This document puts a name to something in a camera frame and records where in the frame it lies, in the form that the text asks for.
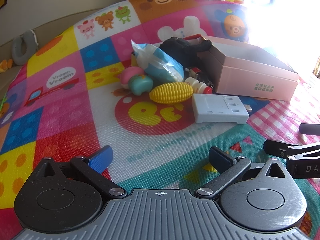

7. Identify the black plush toy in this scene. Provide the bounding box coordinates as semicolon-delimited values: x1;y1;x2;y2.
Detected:
159;37;212;81

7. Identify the blue white tissue pack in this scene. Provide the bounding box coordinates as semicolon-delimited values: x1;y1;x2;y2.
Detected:
131;40;184;83

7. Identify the grey neck pillow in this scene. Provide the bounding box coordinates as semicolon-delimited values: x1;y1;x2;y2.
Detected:
11;29;39;66

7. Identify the yellow duck plush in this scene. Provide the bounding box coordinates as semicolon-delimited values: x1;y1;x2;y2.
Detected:
0;59;13;73

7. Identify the colourful cartoon play mat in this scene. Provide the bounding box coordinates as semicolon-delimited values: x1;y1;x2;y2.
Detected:
1;0;319;239

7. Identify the white plastic adapter block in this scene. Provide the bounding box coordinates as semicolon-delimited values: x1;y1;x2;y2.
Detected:
192;94;249;124

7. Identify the pink teal squishy toy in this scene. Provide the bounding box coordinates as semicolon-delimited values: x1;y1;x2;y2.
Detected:
118;66;153;96

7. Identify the small yogurt bottle toy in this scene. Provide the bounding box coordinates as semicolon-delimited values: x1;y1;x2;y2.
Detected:
184;77;213;94

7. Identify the yellow corn toy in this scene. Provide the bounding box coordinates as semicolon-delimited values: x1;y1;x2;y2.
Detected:
149;82;194;104

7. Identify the pink cardboard box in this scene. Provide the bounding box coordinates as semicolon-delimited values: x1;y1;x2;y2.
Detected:
199;36;299;101

